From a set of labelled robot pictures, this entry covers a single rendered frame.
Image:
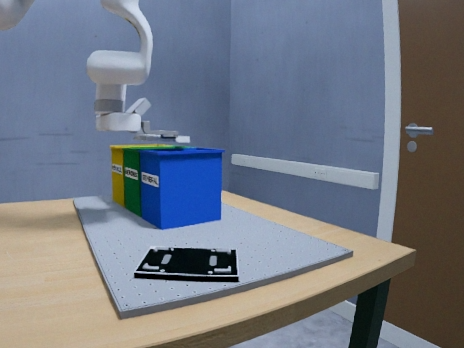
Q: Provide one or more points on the green bin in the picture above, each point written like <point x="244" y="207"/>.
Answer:
<point x="132" y="177"/>

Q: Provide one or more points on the yellow open-top bin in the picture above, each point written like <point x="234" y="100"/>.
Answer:
<point x="117" y="163"/>

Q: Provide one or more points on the blue bin with label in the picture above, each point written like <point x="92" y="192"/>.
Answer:
<point x="182" y="187"/>

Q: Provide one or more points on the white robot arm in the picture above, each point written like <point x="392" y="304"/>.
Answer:
<point x="127" y="68"/>

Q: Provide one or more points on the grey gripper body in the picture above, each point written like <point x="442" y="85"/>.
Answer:
<point x="117" y="121"/>

